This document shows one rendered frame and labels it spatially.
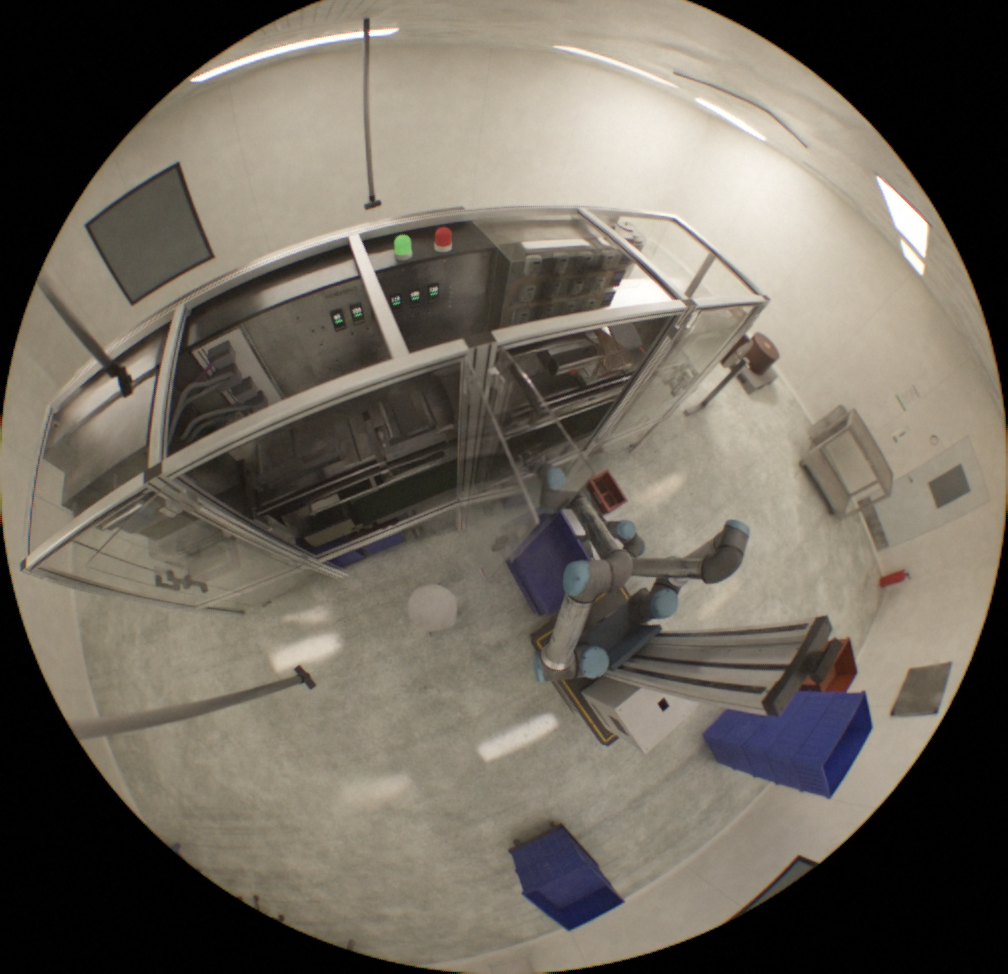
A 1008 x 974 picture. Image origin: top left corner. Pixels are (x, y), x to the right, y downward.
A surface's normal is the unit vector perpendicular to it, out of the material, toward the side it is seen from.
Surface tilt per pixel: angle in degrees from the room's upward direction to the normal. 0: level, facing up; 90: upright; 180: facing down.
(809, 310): 90
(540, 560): 0
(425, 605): 0
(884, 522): 90
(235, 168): 90
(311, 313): 90
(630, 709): 0
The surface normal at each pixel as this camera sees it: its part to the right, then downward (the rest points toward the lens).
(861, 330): -0.89, 0.36
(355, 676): 0.13, -0.40
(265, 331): 0.44, 0.84
